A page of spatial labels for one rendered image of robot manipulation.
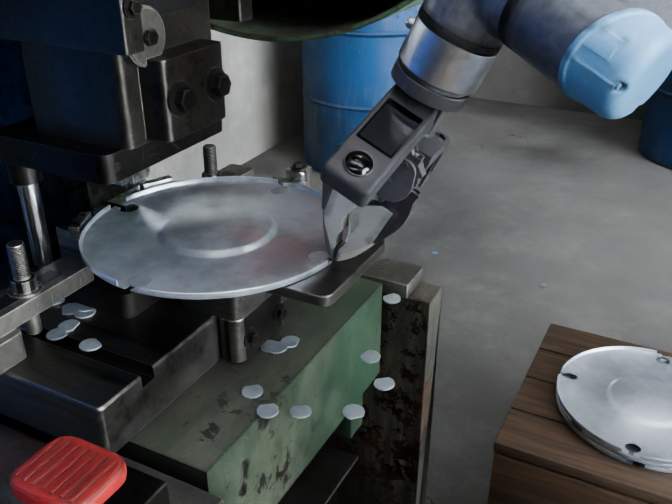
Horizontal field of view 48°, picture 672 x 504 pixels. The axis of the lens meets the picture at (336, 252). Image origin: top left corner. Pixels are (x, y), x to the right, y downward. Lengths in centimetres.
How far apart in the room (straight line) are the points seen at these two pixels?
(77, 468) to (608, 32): 47
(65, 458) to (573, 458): 81
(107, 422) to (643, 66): 53
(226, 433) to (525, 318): 152
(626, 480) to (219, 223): 70
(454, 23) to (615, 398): 82
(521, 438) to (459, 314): 98
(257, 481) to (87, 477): 29
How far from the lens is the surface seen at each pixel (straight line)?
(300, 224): 83
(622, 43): 56
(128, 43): 69
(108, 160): 76
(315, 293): 70
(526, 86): 413
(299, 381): 83
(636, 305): 234
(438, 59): 63
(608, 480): 119
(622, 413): 128
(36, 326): 83
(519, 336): 209
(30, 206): 88
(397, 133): 63
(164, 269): 76
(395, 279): 101
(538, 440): 123
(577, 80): 57
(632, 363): 140
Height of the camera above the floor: 114
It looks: 28 degrees down
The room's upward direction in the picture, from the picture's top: straight up
